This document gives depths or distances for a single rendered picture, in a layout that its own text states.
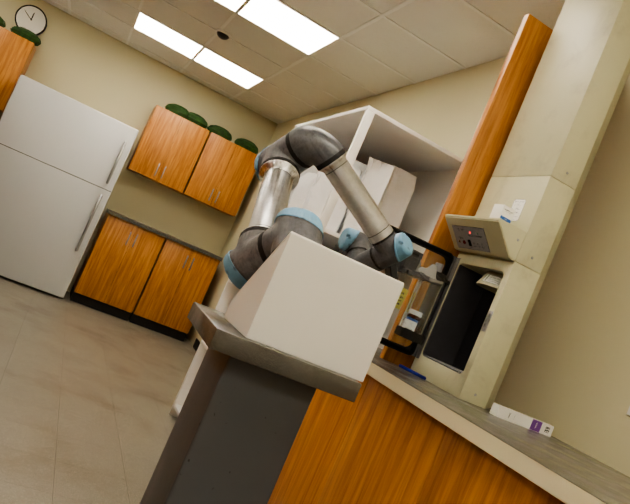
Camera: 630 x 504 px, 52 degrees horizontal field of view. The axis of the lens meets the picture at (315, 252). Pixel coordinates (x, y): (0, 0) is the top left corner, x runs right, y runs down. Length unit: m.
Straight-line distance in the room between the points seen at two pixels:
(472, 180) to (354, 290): 1.26
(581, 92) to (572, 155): 0.21
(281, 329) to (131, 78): 6.23
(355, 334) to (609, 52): 1.44
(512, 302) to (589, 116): 0.66
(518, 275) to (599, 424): 0.54
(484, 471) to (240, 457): 0.55
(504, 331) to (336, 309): 0.97
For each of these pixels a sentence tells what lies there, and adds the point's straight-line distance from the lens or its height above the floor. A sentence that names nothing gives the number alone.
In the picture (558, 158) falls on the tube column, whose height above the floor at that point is 1.77.
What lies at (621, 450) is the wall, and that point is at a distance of 2.24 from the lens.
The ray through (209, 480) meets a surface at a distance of 1.37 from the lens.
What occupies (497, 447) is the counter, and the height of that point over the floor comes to 0.92.
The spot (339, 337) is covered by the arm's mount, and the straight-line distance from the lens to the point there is 1.31.
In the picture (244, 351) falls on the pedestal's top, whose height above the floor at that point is 0.92.
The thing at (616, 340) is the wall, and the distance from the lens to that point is 2.37.
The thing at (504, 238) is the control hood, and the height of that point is 1.46.
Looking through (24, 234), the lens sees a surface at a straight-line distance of 6.61.
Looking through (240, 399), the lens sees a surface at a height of 0.82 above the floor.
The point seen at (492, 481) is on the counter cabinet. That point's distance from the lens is 1.53.
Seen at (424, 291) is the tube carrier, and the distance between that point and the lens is 2.11.
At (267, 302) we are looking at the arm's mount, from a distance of 1.25.
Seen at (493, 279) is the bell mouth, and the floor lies 1.34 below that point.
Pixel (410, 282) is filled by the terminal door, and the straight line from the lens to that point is 2.33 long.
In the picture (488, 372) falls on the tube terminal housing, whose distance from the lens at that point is 2.17.
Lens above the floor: 1.08
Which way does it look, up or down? 3 degrees up
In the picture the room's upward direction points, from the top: 23 degrees clockwise
